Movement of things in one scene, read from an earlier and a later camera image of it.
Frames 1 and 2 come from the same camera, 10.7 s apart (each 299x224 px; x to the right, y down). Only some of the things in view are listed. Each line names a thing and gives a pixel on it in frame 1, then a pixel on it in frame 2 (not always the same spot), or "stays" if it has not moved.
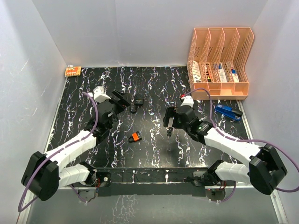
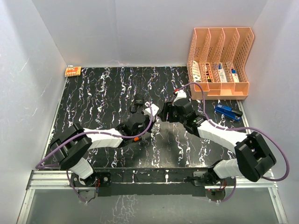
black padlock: [138, 101] stays
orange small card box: [73, 71] stays
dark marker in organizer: [208, 73] stays
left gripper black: [123, 102] to [148, 119]
